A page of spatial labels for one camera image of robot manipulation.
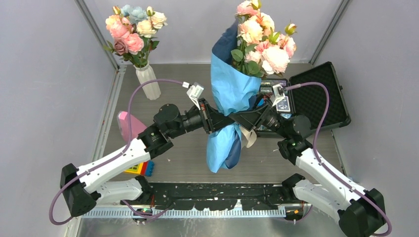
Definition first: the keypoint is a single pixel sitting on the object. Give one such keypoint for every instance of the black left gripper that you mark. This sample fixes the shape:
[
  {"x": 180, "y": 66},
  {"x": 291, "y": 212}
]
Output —
[{"x": 213, "y": 120}]

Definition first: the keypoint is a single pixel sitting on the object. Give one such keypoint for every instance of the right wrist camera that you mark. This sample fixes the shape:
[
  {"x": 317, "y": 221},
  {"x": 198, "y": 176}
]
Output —
[{"x": 278, "y": 94}]

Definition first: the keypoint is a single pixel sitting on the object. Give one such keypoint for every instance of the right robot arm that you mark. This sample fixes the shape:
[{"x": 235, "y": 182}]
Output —
[{"x": 358, "y": 212}]

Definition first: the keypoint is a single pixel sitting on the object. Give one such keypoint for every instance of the black poker chip case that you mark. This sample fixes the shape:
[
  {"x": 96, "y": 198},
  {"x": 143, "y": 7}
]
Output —
[{"x": 310, "y": 100}]

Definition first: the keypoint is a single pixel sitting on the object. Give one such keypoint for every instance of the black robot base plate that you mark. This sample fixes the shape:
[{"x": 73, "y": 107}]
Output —
[{"x": 216, "y": 196}]

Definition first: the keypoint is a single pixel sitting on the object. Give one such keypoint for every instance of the blue paper bouquet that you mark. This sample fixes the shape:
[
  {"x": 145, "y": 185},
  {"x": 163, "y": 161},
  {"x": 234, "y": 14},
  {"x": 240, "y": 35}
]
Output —
[{"x": 249, "y": 51}]

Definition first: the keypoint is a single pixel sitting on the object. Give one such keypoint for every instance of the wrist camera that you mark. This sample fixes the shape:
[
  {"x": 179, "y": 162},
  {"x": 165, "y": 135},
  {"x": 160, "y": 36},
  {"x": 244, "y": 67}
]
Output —
[
  {"x": 194, "y": 92},
  {"x": 278, "y": 94}
]

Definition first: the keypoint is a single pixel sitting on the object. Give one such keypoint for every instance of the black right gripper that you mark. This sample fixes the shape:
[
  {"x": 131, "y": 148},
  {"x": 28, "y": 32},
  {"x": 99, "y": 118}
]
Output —
[{"x": 247, "y": 119}]

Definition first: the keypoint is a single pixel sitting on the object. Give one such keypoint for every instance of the blue studded toy brick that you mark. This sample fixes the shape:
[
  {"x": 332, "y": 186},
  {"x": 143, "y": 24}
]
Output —
[{"x": 147, "y": 168}]

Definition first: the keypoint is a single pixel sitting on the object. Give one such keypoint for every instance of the playing card deck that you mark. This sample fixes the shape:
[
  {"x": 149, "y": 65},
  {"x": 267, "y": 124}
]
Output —
[{"x": 284, "y": 105}]

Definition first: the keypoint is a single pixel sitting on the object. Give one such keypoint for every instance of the cream satin ribbon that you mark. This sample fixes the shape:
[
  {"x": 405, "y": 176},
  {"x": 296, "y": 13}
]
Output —
[{"x": 248, "y": 138}]

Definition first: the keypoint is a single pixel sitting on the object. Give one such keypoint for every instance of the yellow grid toy block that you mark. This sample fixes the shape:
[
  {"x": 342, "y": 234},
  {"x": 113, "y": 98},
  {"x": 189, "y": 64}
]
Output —
[{"x": 136, "y": 169}]

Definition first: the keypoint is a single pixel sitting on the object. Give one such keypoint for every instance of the pink flowers in vase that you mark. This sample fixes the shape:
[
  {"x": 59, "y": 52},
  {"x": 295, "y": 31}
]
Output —
[{"x": 133, "y": 32}]

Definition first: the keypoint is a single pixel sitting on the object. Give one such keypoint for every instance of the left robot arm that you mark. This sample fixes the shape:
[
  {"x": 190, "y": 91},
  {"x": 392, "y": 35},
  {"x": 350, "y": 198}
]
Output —
[{"x": 86, "y": 186}]

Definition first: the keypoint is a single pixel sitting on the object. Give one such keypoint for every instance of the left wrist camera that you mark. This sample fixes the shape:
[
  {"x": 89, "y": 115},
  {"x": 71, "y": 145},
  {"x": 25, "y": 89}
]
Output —
[{"x": 194, "y": 92}]

